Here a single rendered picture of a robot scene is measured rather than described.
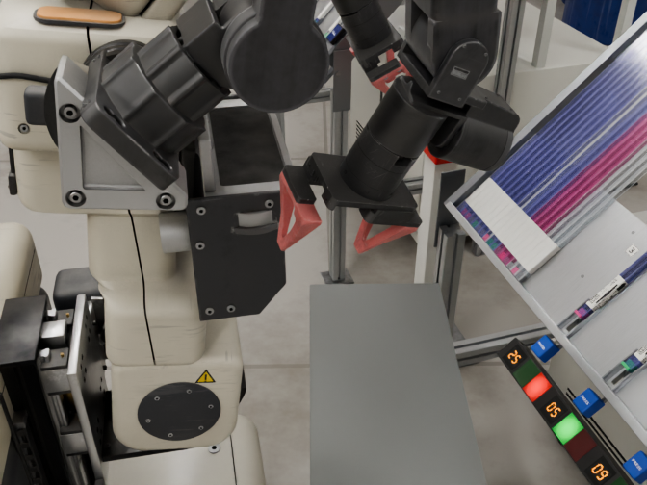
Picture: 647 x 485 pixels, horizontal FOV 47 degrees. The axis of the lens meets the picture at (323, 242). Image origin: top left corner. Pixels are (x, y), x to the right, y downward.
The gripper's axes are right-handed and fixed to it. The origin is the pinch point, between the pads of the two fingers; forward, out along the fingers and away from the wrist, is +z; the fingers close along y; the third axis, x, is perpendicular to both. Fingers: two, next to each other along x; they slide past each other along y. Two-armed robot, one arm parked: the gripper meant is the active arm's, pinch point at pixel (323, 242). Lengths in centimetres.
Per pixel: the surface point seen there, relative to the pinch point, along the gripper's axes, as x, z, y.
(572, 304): -2.0, 8.8, 48.2
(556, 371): 11, 52, 97
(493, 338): 20, 51, 82
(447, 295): 24, 40, 62
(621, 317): -8.0, 3.7, 48.6
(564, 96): 34, -4, 63
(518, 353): -3.6, 18.9, 44.4
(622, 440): -11, 43, 92
